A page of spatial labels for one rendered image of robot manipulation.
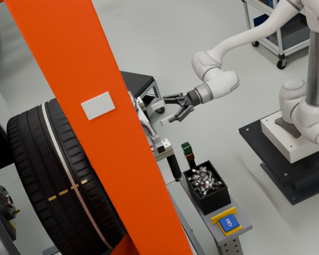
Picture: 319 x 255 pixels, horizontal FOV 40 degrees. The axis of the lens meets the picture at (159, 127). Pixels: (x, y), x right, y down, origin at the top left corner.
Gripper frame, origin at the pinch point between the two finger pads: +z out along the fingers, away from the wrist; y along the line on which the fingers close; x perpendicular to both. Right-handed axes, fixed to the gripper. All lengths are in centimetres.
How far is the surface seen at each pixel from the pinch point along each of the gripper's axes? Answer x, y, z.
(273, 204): -83, -12, -42
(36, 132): 34, -24, 47
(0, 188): 8, -11, 74
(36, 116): 35, -15, 46
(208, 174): -27.2, -22.1, -9.3
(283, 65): -79, 94, -118
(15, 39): -83, 369, 75
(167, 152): 9.2, -36.5, 7.0
